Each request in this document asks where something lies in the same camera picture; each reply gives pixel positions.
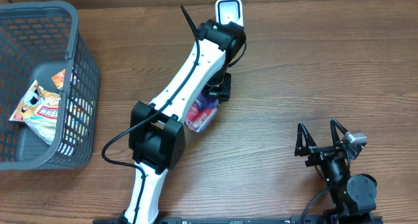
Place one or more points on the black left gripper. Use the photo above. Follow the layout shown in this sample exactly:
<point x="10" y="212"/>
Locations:
<point x="224" y="93"/>

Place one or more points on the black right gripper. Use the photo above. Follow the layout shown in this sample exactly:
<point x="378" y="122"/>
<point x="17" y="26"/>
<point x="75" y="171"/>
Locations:
<point x="319" y="153"/>

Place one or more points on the red purple Carefree pad pack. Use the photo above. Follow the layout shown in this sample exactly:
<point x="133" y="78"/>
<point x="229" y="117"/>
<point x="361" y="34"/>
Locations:
<point x="201" y="113"/>

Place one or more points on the small orange snack packet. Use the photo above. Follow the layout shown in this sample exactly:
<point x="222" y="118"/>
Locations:
<point x="59" y="78"/>

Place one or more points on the yellow snack bag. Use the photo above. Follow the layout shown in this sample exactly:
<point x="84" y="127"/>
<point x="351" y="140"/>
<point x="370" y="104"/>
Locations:
<point x="38" y="109"/>

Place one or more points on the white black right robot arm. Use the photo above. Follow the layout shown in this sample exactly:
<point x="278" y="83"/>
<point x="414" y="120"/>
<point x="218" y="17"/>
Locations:
<point x="353" y="196"/>

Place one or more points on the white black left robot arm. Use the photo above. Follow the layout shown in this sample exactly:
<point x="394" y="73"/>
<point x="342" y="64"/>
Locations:
<point x="155" y="139"/>

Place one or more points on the grey plastic mesh basket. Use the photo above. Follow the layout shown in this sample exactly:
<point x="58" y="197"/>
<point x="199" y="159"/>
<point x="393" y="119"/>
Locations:
<point x="38" y="40"/>

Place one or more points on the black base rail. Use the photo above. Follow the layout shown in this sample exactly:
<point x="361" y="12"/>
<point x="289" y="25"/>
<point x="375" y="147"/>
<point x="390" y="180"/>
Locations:
<point x="283" y="220"/>

